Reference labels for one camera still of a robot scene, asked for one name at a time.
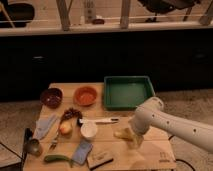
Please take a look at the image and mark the yellow banana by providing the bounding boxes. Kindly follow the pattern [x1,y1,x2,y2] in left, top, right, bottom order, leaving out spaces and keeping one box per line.
[114,128,133,141]

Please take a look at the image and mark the white cup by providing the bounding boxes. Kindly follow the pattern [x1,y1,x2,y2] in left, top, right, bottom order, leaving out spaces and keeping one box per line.
[80,122,98,140]

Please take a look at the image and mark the metal ladle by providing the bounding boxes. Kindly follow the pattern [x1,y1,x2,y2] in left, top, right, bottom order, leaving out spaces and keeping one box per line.
[21,128,43,167]

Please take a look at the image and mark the light blue cloth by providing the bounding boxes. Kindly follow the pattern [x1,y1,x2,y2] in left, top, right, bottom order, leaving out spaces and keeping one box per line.
[34,114,58,140]

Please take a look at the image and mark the dark maroon bowl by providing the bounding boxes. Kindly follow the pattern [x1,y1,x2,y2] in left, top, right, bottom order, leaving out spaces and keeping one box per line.
[40,88,63,109]

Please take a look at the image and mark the wooden brush block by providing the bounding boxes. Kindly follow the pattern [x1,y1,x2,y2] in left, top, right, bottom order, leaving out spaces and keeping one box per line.
[87,151,113,170]

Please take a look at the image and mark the bunch of dark grapes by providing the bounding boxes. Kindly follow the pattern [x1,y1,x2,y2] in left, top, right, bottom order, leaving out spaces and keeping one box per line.
[61,108,82,121]

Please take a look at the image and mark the green cucumber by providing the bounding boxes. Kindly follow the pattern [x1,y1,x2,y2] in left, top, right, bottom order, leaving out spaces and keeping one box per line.
[43,155,73,167]

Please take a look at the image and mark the metal fork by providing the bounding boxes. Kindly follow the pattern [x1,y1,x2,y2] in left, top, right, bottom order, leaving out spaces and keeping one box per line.
[49,123,61,150]

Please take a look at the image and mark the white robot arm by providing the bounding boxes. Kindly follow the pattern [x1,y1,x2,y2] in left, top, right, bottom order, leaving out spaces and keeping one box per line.
[129,97,213,153]

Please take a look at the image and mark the blue sponge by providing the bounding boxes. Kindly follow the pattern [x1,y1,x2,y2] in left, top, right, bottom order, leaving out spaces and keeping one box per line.
[72,139,93,165]

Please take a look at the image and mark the green plastic tray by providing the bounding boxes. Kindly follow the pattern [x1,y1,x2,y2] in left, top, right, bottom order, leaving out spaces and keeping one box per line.
[103,76,155,111]

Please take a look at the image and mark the black cable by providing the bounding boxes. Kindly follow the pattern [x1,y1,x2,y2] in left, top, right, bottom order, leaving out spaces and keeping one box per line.
[168,134,198,171]

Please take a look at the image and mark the black office chair background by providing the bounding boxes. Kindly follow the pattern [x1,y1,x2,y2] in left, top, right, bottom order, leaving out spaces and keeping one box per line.
[137,0,201,23]

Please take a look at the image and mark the orange red bowl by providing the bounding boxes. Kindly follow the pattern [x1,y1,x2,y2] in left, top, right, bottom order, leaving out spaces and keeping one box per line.
[73,86,97,106]

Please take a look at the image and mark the white handled knife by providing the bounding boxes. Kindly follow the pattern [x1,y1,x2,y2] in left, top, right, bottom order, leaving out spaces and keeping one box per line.
[78,118,119,124]

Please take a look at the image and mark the black chair left background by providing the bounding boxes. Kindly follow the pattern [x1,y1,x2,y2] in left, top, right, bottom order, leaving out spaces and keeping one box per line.
[0,0,35,28]

